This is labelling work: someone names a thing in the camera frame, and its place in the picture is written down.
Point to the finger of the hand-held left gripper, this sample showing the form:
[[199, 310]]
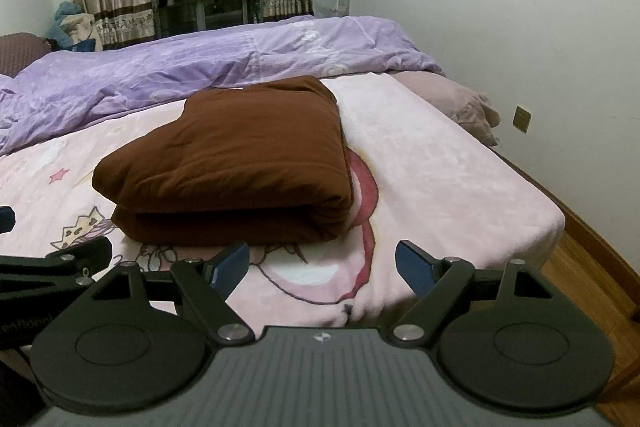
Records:
[[6, 219], [60, 264]]

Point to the purple duvet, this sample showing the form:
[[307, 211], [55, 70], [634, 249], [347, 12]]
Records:
[[200, 57]]

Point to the pink printed blanket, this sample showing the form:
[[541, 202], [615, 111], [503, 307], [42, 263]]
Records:
[[450, 187]]

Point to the mauve pillow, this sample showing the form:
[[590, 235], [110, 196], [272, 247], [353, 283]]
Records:
[[450, 102]]

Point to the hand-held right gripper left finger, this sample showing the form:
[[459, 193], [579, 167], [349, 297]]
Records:
[[230, 271]]

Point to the white cloth bag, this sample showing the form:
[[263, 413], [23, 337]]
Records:
[[82, 29]]

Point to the mauve quilted headboard cushion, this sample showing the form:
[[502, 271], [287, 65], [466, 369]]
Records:
[[20, 52]]

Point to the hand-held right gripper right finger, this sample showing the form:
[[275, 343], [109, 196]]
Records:
[[415, 267]]

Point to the gold wall outlet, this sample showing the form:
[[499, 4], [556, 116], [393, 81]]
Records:
[[521, 119]]

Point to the pile of clothes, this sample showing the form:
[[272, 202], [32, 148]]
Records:
[[65, 14]]

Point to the brown jacket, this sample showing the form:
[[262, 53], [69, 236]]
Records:
[[240, 157]]

